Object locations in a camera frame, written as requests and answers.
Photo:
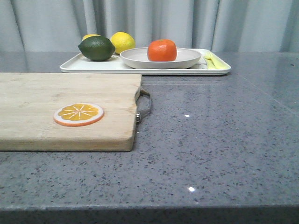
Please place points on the yellow lemon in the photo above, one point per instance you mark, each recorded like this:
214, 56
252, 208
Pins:
89, 35
122, 41

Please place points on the wooden cutting board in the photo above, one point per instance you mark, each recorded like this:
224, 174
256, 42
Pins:
28, 102

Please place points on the orange tangerine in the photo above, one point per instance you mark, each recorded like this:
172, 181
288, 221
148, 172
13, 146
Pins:
162, 50

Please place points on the grey curtain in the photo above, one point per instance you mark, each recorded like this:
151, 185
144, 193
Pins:
218, 25

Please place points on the metal cutting board handle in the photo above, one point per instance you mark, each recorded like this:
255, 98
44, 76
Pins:
143, 105

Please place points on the yellow plastic fork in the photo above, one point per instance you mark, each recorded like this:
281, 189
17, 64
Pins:
218, 63

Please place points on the yellow lemon right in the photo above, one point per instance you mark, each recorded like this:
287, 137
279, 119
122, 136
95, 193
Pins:
122, 41

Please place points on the yellow lemon left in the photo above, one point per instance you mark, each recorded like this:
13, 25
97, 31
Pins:
89, 35

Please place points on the yellow plastic spoon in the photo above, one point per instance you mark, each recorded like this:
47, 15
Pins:
210, 64

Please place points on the white round plate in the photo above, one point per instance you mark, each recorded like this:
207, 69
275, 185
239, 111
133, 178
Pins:
138, 59

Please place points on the green lime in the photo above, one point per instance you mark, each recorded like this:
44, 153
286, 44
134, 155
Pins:
97, 48

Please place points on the orange slice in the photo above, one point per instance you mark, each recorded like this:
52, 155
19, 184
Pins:
78, 114

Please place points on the white bear print tray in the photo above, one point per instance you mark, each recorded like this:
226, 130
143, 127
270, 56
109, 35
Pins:
80, 64

